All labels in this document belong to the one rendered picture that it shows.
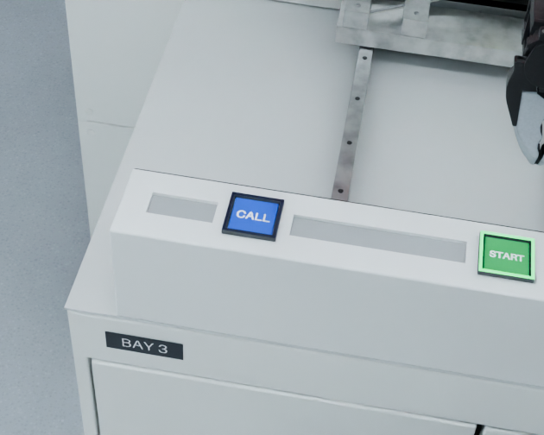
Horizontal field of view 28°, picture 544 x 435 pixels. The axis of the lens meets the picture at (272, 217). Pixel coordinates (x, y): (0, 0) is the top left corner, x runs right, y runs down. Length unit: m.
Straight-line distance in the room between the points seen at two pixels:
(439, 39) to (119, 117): 0.62
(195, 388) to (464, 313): 0.35
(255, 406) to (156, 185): 0.31
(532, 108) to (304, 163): 0.48
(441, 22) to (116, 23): 0.52
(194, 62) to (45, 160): 1.11
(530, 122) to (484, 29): 0.58
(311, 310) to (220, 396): 0.21
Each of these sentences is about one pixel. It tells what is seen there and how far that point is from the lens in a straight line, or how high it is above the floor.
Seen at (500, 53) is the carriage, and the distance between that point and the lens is 1.52.
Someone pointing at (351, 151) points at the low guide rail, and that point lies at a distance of 1.36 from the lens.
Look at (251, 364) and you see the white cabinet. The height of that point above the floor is 0.77.
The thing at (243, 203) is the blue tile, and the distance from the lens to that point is 1.13.
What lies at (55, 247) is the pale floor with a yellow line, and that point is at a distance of 2.40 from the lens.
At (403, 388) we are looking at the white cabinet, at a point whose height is 0.78.
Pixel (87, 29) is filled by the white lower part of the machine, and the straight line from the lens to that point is 1.77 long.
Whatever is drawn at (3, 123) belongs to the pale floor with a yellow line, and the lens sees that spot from 2.70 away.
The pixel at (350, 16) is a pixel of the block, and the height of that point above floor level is 0.90.
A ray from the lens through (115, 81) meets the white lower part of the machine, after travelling 1.82.
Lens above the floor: 1.77
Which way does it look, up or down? 46 degrees down
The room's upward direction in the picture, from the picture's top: 4 degrees clockwise
